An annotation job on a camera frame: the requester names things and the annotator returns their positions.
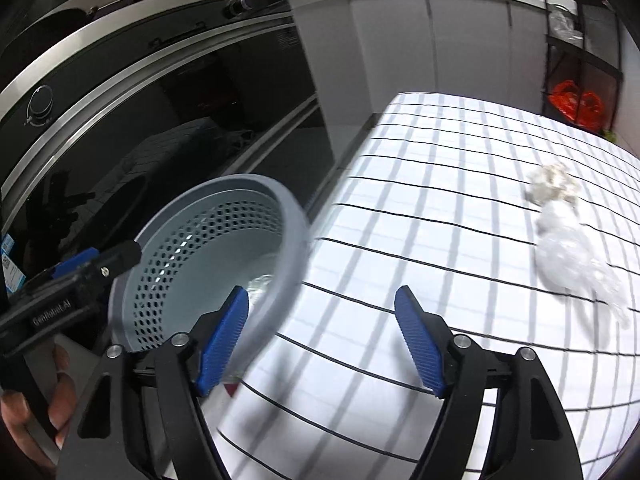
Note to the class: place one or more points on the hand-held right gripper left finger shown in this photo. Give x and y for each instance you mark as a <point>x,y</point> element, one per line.
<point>222,345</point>

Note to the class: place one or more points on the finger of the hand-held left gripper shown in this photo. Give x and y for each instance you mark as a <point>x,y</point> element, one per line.
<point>75,262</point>
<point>117,260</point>

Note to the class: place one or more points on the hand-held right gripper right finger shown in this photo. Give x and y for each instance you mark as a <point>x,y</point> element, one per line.
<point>417,345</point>

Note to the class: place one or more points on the grey perforated plastic basket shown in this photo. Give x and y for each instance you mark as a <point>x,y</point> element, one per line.
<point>200,260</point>

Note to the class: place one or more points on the person's left hand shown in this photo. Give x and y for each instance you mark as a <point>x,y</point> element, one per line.
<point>62,395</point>

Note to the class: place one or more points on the blue white label sticker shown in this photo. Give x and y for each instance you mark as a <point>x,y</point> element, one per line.
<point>10,265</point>

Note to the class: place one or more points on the white black checkered tablecloth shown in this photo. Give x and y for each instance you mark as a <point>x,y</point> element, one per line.
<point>425,210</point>

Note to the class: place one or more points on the black built-in oven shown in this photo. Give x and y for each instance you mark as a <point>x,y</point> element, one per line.
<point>175,110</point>

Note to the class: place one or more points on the round oven dial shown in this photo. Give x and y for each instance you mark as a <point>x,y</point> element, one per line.
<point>40,105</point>

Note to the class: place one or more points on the large clear plastic bag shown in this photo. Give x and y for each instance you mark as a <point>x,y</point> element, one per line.
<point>570,260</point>

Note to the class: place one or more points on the small clear plastic bag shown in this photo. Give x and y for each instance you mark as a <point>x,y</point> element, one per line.
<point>555,217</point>

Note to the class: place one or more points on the crumpled white paper ball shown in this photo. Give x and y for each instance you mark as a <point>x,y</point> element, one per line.
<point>550,180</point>

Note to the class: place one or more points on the black stove knob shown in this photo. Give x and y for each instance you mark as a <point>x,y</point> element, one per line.
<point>240,6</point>

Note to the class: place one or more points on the green leaves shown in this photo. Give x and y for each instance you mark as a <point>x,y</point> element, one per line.
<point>610,136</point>

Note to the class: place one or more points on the red plastic bag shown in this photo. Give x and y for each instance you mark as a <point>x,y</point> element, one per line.
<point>575,102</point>

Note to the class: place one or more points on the grey kitchen cabinet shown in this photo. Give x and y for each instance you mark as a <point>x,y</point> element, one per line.
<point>400,50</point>

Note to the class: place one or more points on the clear plastic bag on cart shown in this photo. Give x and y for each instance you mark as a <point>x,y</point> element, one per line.
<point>562,25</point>

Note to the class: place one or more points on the black metal storage cart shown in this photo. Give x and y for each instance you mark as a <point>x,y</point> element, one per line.
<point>600,35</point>

